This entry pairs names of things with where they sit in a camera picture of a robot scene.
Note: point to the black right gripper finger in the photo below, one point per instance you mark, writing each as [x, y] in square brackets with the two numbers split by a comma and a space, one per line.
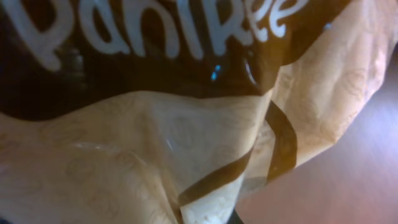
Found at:
[234, 218]

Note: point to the beige snack bag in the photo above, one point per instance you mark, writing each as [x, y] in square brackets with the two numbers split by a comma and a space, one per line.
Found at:
[152, 111]

